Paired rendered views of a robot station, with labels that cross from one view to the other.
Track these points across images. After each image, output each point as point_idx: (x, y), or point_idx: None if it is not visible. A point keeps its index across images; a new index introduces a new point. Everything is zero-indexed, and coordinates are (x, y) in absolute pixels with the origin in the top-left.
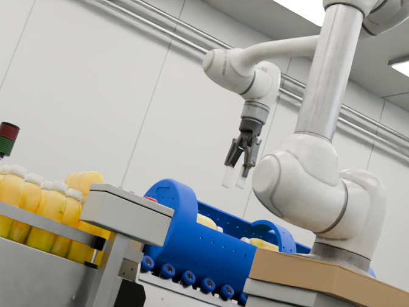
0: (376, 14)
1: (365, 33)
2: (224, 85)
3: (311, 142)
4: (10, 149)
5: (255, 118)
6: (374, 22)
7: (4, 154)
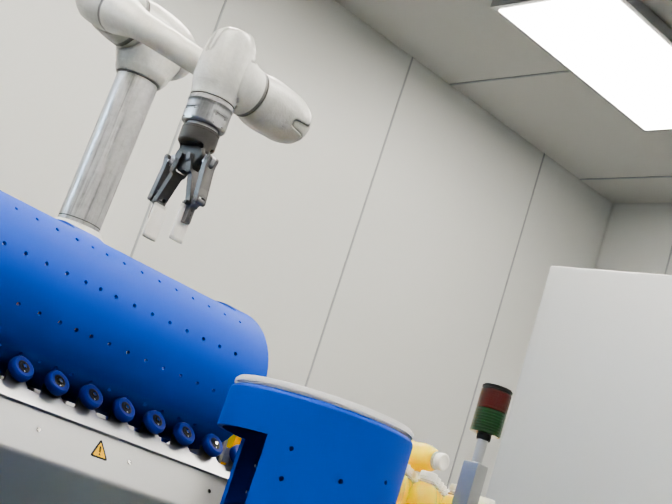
0: (110, 40)
1: (112, 33)
2: (262, 134)
3: None
4: (472, 419)
5: None
6: (108, 34)
7: (474, 431)
